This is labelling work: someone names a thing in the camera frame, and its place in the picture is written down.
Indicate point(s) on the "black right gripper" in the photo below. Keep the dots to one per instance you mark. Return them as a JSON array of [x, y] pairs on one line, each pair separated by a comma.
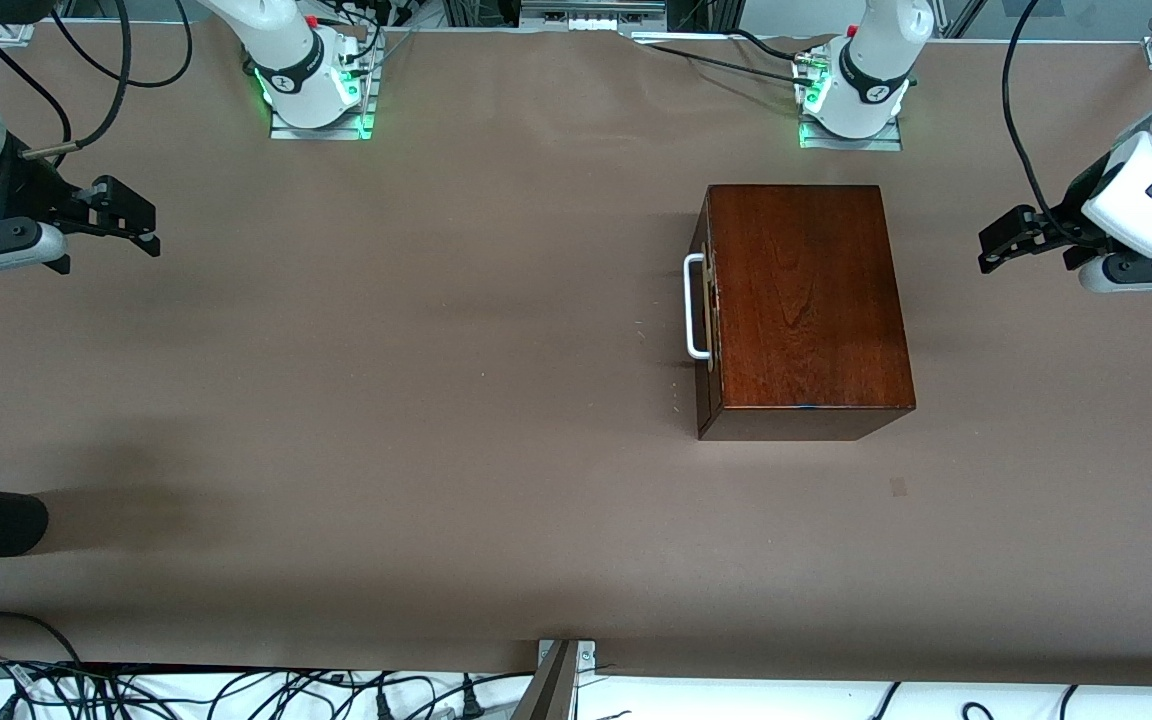
[[18, 192]]

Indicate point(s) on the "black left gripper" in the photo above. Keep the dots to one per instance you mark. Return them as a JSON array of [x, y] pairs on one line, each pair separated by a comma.
[[1073, 203]]

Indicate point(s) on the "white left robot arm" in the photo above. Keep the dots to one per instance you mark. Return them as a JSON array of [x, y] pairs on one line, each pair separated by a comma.
[[876, 50]]

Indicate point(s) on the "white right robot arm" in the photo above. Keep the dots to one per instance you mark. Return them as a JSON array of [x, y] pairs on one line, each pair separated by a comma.
[[296, 60]]

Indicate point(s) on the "aluminium edge extrusion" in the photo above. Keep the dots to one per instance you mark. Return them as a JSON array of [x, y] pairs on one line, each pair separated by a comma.
[[11, 35]]

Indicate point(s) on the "dark brown wooden box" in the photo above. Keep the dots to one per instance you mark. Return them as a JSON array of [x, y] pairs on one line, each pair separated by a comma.
[[816, 300]]

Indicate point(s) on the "brown paper table cover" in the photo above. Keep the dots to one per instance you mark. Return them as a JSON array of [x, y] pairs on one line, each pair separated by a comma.
[[536, 500]]

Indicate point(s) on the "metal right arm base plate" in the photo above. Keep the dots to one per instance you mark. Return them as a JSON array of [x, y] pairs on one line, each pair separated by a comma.
[[321, 132]]

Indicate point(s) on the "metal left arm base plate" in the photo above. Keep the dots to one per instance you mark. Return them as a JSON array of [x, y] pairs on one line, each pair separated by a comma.
[[851, 143]]

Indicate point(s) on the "silver aluminium rail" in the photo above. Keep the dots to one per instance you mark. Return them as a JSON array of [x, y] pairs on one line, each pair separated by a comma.
[[591, 12]]

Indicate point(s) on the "small metal table bracket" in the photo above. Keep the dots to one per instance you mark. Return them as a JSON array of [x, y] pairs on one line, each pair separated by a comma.
[[586, 655]]

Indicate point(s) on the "dark metal post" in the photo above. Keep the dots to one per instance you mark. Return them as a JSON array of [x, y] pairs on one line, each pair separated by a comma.
[[546, 690]]

